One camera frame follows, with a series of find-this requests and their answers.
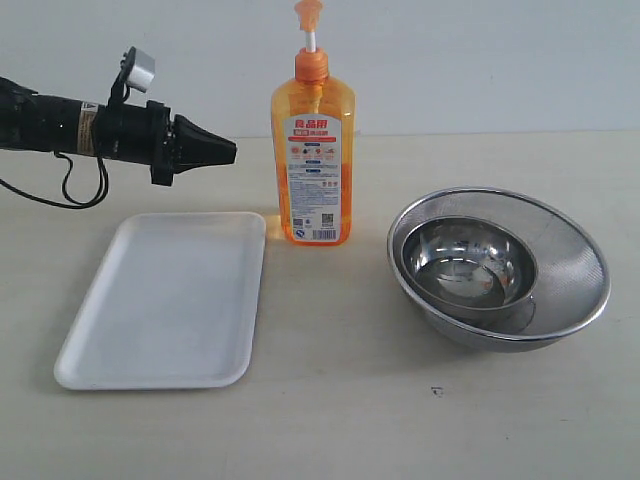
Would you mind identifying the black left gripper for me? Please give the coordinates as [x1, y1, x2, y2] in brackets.
[94, 101, 236, 186]

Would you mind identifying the orange pump soap bottle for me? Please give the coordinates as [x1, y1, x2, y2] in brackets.
[271, 1, 356, 246]

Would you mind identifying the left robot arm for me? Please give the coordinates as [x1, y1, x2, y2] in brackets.
[1, 78, 237, 186]

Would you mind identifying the small stainless steel bowl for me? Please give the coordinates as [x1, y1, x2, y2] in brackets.
[401, 216, 538, 333]

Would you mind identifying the white rectangular foam tray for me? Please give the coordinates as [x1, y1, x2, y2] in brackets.
[54, 212, 266, 391]

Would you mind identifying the steel mesh colander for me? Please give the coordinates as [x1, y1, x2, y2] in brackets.
[386, 187, 611, 353]

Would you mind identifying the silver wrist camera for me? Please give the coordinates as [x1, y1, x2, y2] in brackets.
[119, 46, 156, 93]

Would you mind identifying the black camera cable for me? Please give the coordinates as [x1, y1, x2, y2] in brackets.
[0, 74, 131, 210]

